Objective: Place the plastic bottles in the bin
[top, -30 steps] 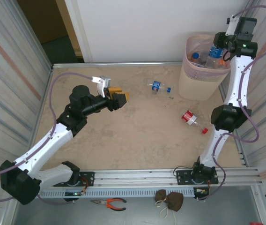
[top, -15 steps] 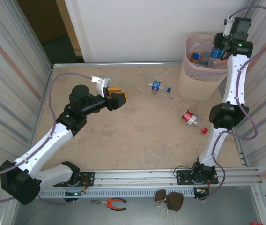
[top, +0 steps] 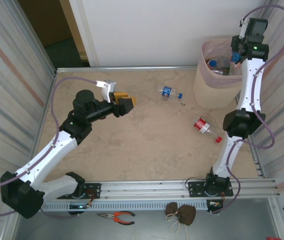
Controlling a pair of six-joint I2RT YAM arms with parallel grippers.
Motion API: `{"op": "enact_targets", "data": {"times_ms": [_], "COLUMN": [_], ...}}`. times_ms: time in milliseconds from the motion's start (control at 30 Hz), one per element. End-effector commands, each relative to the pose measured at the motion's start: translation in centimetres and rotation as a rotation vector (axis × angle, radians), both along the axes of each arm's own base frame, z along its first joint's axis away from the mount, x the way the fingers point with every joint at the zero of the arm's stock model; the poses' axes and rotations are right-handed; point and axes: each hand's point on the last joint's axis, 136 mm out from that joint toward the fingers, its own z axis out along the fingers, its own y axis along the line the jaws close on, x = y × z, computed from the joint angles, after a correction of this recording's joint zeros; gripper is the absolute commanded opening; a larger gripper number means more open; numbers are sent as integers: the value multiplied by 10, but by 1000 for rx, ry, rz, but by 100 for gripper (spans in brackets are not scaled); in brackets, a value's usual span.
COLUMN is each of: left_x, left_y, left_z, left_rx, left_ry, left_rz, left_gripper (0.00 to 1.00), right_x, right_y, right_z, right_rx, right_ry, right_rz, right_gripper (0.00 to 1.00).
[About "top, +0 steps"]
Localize pink plastic bin liner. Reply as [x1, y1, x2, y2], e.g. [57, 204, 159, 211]
[201, 37, 244, 90]

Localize beige ribbed waste bin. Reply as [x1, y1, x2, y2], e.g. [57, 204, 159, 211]
[193, 37, 244, 110]

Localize long pepsi bottle blue cap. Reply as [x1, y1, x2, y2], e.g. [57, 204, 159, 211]
[156, 85, 184, 100]

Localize red label bottle red cap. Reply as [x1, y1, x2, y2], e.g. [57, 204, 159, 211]
[193, 116, 223, 144]

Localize brown wooden door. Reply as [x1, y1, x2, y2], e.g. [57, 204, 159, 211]
[17, 0, 74, 48]

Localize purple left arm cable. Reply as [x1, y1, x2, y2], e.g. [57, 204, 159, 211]
[0, 76, 100, 220]

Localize aluminium table edge rail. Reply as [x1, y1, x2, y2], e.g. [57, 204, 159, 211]
[55, 65, 198, 74]

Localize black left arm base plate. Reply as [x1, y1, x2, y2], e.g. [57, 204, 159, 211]
[56, 182, 102, 200]

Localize aluminium mounting rail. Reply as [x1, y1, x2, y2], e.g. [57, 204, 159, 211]
[41, 178, 282, 201]

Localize white slotted cable duct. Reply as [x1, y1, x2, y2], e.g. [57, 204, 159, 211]
[41, 199, 224, 212]

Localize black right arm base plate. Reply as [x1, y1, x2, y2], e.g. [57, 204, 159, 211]
[187, 180, 234, 198]

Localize orange handled pliers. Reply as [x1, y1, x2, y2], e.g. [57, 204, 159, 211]
[96, 211, 136, 226]

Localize brown drawstring cloth pouch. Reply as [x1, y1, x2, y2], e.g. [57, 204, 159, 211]
[164, 201, 197, 240]

